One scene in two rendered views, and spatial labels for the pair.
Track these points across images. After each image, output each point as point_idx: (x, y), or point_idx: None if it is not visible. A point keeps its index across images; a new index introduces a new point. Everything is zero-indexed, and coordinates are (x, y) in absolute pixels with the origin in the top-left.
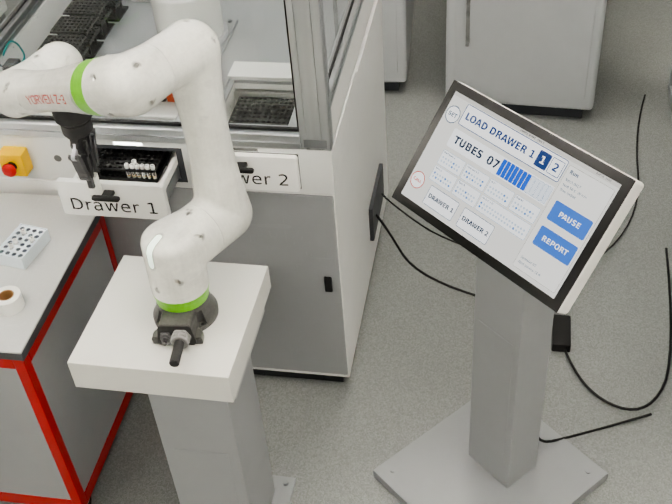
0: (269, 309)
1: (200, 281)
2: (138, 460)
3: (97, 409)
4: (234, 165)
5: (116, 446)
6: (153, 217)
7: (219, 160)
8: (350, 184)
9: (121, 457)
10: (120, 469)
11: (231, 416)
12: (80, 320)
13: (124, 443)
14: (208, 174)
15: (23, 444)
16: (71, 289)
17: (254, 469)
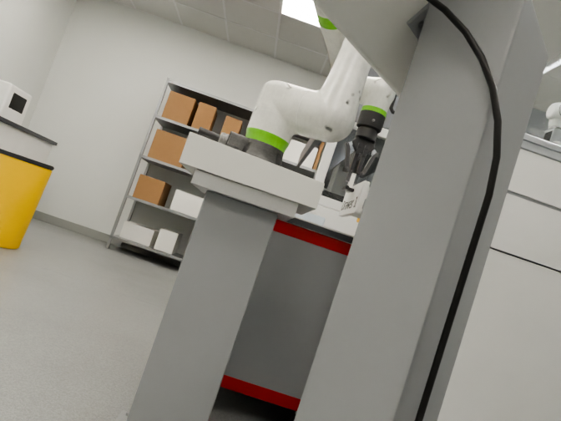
0: None
1: (265, 116)
2: (220, 420)
3: (240, 341)
4: (350, 67)
5: (233, 415)
6: (352, 210)
7: (342, 54)
8: (526, 321)
9: (223, 414)
10: (211, 412)
11: (192, 234)
12: (282, 268)
13: (236, 418)
14: (332, 66)
15: None
16: (293, 240)
17: (179, 357)
